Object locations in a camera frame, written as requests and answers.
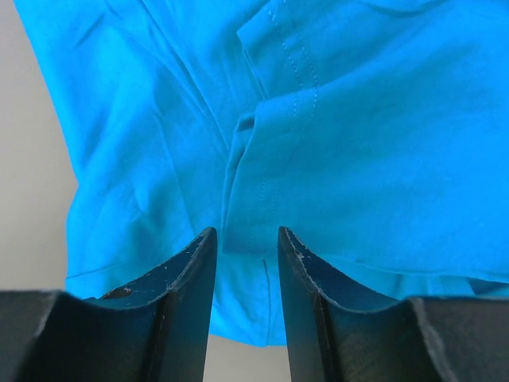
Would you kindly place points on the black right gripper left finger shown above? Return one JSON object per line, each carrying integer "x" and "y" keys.
{"x": 154, "y": 328}

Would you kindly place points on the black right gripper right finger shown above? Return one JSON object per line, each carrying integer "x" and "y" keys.
{"x": 339, "y": 330}

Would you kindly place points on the blue t shirt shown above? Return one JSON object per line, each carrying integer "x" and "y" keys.
{"x": 376, "y": 130}

